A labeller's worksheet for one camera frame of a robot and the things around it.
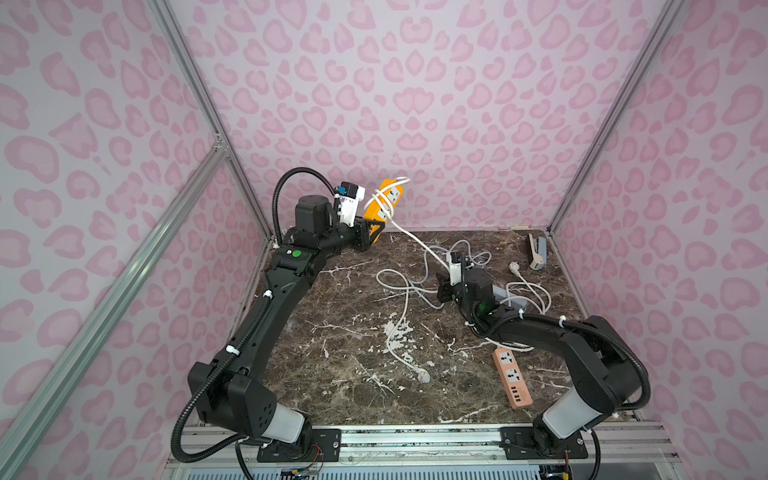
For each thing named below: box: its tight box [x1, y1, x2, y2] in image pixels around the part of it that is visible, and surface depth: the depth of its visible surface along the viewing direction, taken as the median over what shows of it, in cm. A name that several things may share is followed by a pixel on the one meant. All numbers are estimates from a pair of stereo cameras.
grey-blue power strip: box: [492, 284, 527, 308], surface depth 98 cm
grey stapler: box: [528, 233, 547, 270], surface depth 110 cm
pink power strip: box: [492, 347, 533, 409], surface depth 83 cm
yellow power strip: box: [364, 179, 405, 222], surface depth 72 cm
